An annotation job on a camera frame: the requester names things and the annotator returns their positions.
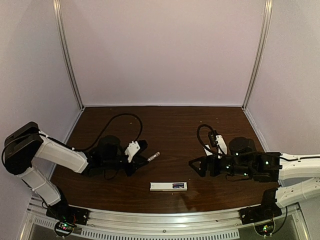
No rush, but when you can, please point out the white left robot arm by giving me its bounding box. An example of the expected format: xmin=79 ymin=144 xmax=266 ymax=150
xmin=1 ymin=121 xmax=160 ymax=206

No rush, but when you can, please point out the clear tester screwdriver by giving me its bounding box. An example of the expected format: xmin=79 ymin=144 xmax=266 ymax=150
xmin=147 ymin=152 xmax=160 ymax=162

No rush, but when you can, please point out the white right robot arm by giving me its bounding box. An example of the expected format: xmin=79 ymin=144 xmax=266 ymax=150
xmin=188 ymin=135 xmax=320 ymax=208

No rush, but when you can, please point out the right aluminium frame post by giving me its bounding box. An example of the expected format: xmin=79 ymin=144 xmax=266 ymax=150
xmin=242 ymin=0 xmax=273 ymax=111

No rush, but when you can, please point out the left black camera cable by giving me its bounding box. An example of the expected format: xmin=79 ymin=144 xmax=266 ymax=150
xmin=74 ymin=113 xmax=144 ymax=153

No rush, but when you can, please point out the left aluminium frame post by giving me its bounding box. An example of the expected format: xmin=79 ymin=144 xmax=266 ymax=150
xmin=52 ymin=0 xmax=85 ymax=110

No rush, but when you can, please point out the white remote control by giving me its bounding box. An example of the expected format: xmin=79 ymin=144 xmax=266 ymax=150
xmin=149 ymin=182 xmax=188 ymax=192

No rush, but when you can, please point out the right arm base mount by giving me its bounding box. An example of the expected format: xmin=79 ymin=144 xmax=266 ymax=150
xmin=238 ymin=188 xmax=283 ymax=238

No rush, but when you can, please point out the aluminium frame post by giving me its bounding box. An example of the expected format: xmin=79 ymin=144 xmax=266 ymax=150
xmin=52 ymin=0 xmax=85 ymax=110
xmin=242 ymin=0 xmax=273 ymax=111

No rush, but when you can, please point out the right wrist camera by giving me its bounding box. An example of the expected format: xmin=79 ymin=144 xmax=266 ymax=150
xmin=207 ymin=130 xmax=228 ymax=155

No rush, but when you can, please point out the black camera cable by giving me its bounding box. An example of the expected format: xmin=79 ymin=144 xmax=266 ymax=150
xmin=74 ymin=113 xmax=144 ymax=153
xmin=196 ymin=124 xmax=218 ymax=153

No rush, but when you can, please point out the right black camera cable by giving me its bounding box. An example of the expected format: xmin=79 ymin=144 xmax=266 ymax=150
xmin=196 ymin=124 xmax=218 ymax=153

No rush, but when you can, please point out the white battery cover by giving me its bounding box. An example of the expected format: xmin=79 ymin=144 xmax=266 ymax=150
xmin=203 ymin=144 xmax=213 ymax=156

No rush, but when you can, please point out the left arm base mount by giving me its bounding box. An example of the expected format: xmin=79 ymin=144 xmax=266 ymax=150
xmin=45 ymin=187 xmax=90 ymax=239

